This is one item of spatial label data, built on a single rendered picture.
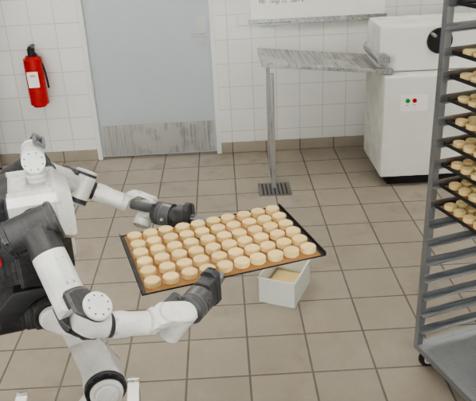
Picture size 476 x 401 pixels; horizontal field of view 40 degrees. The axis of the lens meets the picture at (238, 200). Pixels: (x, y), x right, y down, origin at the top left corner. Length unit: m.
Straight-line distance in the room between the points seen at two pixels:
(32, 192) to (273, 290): 1.98
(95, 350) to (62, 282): 0.58
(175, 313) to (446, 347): 1.71
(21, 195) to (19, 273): 0.24
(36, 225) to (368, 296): 2.38
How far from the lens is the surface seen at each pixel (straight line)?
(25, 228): 1.74
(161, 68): 5.63
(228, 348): 3.34
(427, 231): 2.86
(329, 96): 5.73
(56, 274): 1.69
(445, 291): 3.08
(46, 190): 1.89
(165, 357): 3.33
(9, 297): 2.07
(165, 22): 5.55
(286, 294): 3.58
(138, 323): 1.73
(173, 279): 1.97
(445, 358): 3.12
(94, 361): 2.24
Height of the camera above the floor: 2.05
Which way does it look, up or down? 25 degrees down
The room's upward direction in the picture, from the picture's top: 3 degrees counter-clockwise
